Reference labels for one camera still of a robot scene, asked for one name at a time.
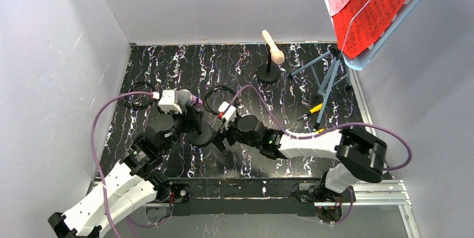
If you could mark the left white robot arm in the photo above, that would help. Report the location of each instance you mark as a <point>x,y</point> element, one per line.
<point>135,180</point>

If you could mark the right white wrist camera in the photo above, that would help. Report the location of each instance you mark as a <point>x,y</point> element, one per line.
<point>227,113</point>

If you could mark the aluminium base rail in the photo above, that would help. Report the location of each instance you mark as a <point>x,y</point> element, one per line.
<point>269,196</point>

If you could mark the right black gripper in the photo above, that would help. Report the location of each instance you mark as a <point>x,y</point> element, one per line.
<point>223,129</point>

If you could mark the red sheet music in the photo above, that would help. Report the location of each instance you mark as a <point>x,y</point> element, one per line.
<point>362,22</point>

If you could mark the yellow handled screwdriver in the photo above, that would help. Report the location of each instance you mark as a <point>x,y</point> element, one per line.
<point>311,112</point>

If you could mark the purple glitter microphone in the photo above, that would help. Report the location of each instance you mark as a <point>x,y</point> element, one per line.
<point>186,98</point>

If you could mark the light blue music stand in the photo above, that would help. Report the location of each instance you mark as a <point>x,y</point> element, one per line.
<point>358,63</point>

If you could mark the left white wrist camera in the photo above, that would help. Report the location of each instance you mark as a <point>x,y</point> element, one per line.
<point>168,101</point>

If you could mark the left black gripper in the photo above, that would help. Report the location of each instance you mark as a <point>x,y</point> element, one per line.
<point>190,116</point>

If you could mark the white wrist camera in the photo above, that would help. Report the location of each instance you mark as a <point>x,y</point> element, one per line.
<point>227,113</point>
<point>168,101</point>

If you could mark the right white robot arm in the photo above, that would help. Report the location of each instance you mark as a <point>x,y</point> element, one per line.
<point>361,155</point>

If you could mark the beige pink microphone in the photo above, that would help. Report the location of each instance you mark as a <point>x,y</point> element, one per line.
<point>276,55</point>

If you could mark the black round mic stand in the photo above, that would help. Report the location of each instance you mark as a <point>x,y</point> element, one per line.
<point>267,73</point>
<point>201,138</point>

